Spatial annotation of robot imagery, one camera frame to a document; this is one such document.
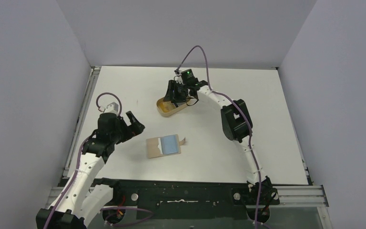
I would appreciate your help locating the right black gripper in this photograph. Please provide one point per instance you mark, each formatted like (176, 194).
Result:
(179, 91)

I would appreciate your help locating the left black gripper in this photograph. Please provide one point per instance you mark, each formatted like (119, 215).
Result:
(132, 130)

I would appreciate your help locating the beige leather card holder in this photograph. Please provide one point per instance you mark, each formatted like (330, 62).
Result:
(153, 150)

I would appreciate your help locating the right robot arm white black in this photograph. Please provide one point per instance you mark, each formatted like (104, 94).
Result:
(236, 122)

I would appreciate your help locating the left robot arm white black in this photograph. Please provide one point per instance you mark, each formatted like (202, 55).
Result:
(75, 207)

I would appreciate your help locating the beige oval tray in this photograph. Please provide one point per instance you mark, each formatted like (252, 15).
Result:
(179, 107)

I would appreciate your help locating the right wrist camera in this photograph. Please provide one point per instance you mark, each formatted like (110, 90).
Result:
(178, 75)

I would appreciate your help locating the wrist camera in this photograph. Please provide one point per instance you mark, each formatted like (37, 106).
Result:
(110, 108)
(178, 75)

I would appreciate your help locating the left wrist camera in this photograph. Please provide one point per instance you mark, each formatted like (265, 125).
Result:
(110, 108)

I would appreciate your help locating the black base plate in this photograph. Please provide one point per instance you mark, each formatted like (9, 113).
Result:
(190, 200)

